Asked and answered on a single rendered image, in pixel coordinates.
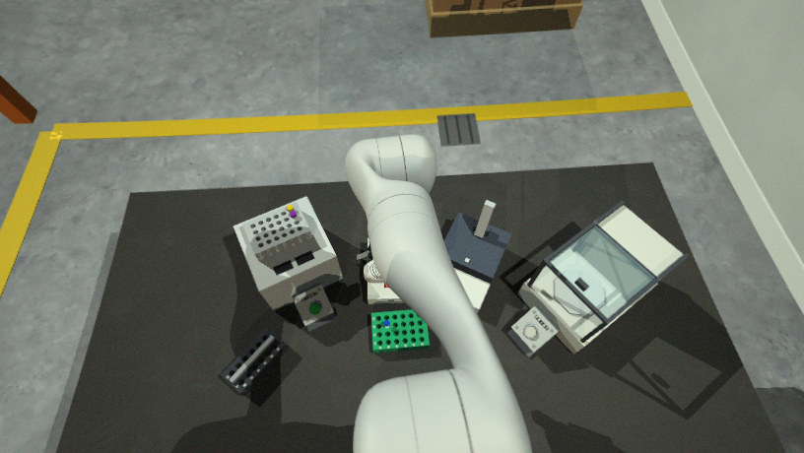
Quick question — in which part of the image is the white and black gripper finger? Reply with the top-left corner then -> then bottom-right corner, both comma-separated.
357,250 -> 371,268

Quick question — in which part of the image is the white benchtop mixer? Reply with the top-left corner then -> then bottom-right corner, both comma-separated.
234,196 -> 343,332

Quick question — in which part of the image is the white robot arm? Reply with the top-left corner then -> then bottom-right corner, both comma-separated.
345,134 -> 532,453

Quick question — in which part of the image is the green tube rack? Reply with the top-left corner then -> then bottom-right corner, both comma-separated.
371,310 -> 430,354

